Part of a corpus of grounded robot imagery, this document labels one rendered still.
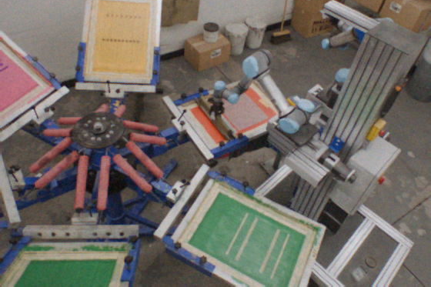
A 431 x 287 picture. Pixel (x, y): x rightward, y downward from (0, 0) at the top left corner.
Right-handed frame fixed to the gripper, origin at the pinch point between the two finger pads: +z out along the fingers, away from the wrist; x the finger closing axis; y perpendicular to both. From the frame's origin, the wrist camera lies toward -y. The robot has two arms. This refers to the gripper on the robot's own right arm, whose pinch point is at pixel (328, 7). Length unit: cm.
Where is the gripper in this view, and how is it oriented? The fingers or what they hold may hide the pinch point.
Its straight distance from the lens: 305.6
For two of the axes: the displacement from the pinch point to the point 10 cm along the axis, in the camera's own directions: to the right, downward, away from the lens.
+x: 9.4, -2.6, 2.3
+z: -3.5, -6.8, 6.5
